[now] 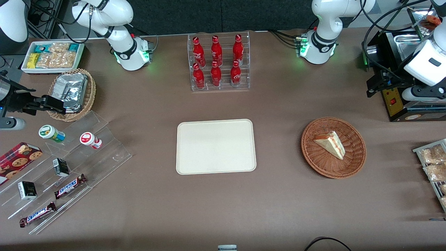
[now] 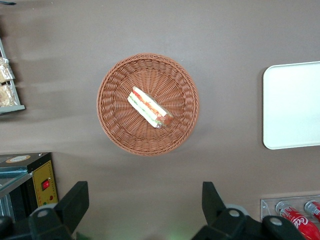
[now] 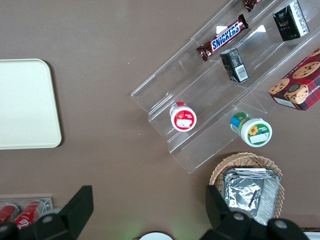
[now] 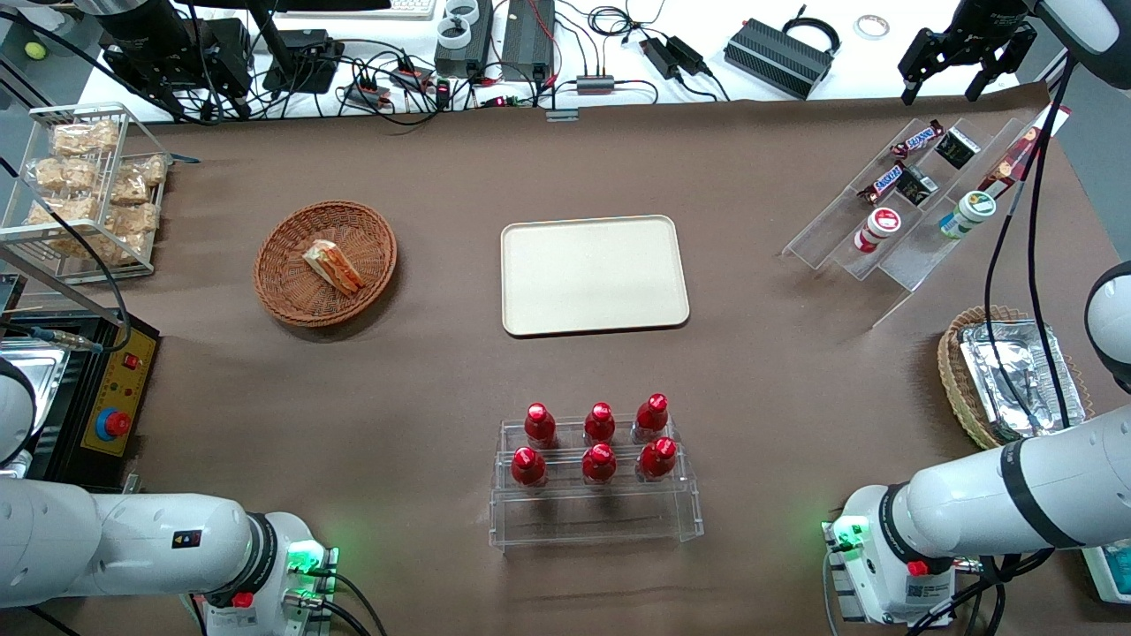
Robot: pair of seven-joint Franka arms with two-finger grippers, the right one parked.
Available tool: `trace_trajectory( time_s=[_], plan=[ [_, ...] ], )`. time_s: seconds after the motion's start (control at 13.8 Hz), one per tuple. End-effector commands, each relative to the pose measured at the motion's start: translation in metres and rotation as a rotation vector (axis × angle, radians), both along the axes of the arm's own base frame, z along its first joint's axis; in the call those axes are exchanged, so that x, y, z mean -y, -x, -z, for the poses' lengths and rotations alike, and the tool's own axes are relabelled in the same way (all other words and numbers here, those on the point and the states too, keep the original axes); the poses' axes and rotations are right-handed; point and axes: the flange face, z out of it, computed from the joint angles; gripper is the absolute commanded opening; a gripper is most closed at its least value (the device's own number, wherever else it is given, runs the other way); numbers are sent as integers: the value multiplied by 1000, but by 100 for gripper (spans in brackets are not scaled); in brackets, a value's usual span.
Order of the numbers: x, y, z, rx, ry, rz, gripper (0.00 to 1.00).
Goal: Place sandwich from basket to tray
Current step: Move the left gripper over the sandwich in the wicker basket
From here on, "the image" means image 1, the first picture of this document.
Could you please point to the silver foil packet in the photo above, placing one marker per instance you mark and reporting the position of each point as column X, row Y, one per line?
column 64, row 82
column 75, row 101

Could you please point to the red cola bottle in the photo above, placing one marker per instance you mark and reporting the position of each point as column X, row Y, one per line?
column 216, row 52
column 216, row 75
column 198, row 78
column 238, row 50
column 236, row 75
column 198, row 52

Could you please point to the white rectangular snack tray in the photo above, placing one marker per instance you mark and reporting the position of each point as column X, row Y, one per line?
column 52, row 70

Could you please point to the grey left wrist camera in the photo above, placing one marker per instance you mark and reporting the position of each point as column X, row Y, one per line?
column 418, row 94

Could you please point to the black machine with yellow panel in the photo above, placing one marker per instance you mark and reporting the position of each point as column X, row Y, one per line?
column 393, row 106

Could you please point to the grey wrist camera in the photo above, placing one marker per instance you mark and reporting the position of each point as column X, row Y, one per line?
column 12, row 123
column 418, row 94

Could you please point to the clear bag of brown snacks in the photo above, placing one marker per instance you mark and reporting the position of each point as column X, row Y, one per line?
column 432, row 155
column 444, row 201
column 437, row 172
column 443, row 188

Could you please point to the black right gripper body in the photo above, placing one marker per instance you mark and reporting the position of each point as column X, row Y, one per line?
column 14, row 98

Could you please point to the grey white device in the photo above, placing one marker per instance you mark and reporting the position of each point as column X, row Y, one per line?
column 227, row 248

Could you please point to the grey metal frame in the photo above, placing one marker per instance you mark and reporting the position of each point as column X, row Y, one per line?
column 52, row 21

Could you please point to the triangle sandwich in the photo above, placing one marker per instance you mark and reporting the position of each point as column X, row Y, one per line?
column 332, row 144

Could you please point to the clear acrylic stepped stand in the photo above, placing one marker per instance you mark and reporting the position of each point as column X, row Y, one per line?
column 104, row 157

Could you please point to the brown snickers bar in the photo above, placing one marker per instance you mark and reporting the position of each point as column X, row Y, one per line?
column 69, row 187
column 37, row 215

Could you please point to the yellow snack packet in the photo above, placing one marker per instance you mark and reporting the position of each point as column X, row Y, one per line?
column 33, row 60

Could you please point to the red tartan cookie box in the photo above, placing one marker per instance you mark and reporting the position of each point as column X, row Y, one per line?
column 17, row 160

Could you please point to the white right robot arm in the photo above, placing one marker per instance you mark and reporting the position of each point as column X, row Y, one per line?
column 118, row 38

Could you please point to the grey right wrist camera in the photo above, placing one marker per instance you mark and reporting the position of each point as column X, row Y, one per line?
column 12, row 123

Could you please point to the clear bag of nuts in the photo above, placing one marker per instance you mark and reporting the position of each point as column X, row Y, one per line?
column 59, row 47
column 43, row 60
column 64, row 59

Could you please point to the orange red object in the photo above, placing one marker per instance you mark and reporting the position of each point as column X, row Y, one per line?
column 431, row 21

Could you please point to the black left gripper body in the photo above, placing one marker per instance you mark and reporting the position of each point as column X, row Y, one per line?
column 389, row 79

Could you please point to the light tan wicker basket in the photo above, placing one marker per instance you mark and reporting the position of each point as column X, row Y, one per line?
column 91, row 94

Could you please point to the cream plastic tray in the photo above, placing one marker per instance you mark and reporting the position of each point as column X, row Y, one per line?
column 195, row 150

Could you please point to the clear acrylic bottle rack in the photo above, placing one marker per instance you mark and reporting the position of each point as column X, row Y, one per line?
column 226, row 85

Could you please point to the small black white carton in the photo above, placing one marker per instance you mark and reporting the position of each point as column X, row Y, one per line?
column 61, row 168
column 27, row 190

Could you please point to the green lid white cup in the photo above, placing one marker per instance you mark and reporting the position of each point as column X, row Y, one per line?
column 48, row 132

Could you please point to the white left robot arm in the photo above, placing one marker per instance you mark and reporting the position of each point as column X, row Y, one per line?
column 324, row 21

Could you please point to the brown round wicker basket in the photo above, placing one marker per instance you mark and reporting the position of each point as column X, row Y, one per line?
column 324, row 164

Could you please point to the red lid white cup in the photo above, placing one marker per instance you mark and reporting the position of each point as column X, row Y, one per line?
column 87, row 138

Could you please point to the teal snack packet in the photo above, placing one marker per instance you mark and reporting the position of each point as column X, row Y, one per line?
column 74, row 47
column 40, row 48

